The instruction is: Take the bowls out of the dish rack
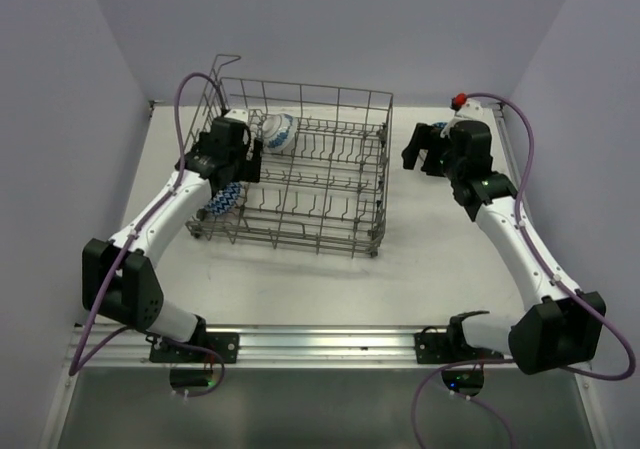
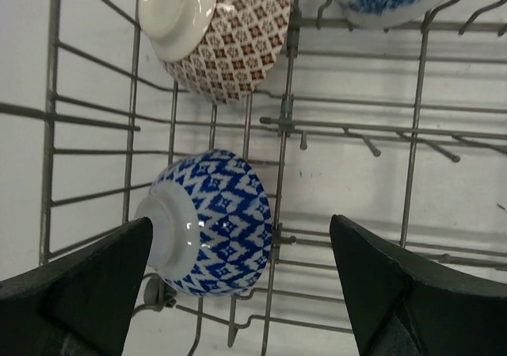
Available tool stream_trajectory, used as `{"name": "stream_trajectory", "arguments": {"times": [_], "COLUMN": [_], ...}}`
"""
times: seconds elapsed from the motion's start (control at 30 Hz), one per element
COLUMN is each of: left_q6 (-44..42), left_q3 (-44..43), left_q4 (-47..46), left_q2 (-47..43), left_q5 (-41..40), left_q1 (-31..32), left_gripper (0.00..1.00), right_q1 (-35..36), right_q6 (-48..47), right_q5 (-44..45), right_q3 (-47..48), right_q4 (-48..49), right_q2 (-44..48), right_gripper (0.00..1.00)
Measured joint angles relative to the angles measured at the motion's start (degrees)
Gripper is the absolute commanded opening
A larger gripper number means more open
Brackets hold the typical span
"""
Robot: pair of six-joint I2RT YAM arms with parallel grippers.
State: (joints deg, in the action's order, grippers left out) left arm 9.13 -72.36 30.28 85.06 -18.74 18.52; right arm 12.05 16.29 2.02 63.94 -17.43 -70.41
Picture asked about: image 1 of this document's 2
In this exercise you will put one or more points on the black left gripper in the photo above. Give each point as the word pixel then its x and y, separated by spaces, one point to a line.
pixel 249 169

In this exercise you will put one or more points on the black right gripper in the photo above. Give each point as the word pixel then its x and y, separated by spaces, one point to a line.
pixel 424 137

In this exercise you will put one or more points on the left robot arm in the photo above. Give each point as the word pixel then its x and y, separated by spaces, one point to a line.
pixel 134 297

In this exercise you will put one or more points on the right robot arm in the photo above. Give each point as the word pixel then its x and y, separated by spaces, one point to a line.
pixel 556 329

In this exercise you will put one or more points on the blue zigzag pattern bowl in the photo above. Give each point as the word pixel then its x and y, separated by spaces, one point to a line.
pixel 224 200

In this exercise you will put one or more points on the blue floral bowl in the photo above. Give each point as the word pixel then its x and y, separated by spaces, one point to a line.
pixel 278 131

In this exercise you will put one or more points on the grey wire dish rack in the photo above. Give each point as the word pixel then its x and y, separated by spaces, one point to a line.
pixel 328 190

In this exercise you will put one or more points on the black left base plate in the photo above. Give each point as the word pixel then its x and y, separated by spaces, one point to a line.
pixel 210 347

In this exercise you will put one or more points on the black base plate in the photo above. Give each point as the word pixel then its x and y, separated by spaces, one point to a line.
pixel 210 347
pixel 438 348

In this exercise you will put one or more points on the aluminium mounting rail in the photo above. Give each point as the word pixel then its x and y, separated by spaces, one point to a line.
pixel 270 347

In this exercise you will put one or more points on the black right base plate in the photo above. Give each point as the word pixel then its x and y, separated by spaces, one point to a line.
pixel 438 348

